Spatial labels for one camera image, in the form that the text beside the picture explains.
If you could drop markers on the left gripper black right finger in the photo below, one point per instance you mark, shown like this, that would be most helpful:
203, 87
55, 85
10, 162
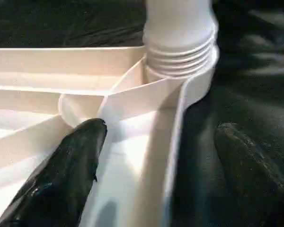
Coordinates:
251, 170

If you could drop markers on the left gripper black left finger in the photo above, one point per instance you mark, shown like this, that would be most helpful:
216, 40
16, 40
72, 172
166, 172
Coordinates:
61, 177

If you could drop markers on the black work mat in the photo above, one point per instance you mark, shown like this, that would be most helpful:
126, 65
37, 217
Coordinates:
198, 170

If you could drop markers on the white plastic table top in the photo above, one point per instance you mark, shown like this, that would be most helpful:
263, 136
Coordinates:
137, 153

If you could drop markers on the white plastic table leg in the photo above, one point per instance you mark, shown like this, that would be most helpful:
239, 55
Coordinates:
180, 23

